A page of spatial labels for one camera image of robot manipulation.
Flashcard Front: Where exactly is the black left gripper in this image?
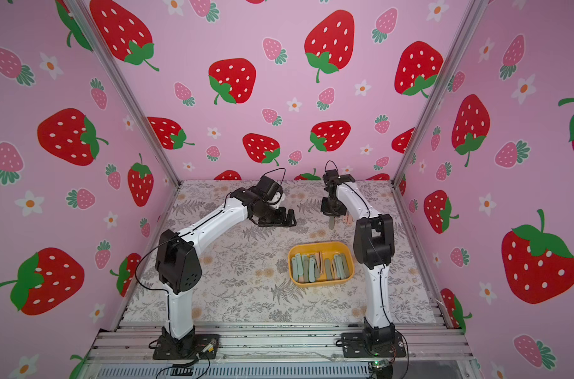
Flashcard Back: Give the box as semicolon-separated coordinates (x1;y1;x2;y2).
259;204;299;227

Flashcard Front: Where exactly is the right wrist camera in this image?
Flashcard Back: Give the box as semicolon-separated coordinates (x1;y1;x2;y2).
323;170;342;198

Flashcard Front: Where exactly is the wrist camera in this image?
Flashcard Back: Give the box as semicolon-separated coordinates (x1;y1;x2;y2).
323;170;342;198
252;175;284;206

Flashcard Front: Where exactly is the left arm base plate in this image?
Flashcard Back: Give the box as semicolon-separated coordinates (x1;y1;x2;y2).
153;334;220;361

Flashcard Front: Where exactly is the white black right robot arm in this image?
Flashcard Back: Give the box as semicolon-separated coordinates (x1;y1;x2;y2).
321;170;396;333

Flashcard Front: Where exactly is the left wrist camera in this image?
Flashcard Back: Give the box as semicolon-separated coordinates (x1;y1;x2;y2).
252;175;284;206

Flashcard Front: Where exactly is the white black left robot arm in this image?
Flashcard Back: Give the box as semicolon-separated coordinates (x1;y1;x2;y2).
155;183;296;342

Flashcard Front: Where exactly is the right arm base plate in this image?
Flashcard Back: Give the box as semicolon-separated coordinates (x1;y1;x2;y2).
335;332;407;359

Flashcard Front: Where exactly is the aluminium frame rail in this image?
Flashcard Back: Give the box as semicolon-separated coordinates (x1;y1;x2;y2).
79;322;481;378

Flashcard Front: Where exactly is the yellow plastic storage box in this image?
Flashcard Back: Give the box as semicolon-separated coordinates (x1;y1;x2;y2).
288;242;355;287

